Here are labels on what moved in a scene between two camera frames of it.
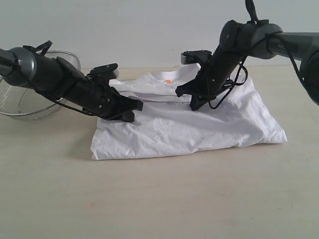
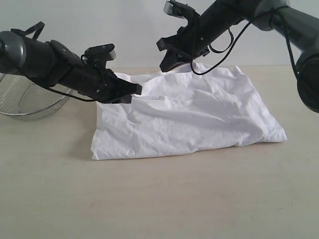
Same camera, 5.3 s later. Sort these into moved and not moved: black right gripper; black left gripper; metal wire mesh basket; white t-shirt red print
Moved: black right gripper; black left gripper
Not moved: metal wire mesh basket; white t-shirt red print
